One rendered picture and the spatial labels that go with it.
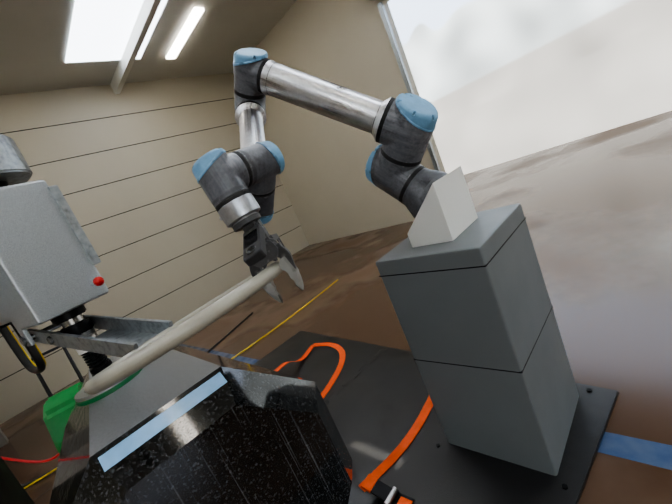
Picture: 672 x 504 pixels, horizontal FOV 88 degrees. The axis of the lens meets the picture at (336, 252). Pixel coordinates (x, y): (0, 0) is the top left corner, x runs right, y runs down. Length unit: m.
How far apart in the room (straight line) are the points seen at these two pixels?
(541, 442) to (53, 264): 1.66
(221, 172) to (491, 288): 0.80
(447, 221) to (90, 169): 6.09
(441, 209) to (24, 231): 1.29
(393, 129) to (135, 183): 5.91
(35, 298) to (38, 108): 5.74
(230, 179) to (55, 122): 6.17
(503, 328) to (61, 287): 1.38
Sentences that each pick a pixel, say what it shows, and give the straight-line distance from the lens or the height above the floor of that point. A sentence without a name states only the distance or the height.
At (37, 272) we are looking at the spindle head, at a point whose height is 1.27.
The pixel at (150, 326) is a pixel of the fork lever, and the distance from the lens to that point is 1.21.
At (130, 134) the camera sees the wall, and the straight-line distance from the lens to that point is 7.07.
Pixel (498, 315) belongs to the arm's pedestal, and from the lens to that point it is 1.15.
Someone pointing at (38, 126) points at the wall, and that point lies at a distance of 6.88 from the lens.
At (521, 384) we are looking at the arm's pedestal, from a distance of 1.29.
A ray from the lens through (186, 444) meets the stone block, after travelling 1.02.
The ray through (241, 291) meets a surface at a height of 1.06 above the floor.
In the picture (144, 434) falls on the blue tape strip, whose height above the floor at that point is 0.80.
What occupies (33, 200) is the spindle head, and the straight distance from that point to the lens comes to 1.46.
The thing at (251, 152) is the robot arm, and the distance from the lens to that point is 0.89.
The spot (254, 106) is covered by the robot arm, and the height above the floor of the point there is 1.53.
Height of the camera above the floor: 1.18
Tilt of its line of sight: 11 degrees down
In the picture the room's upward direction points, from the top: 23 degrees counter-clockwise
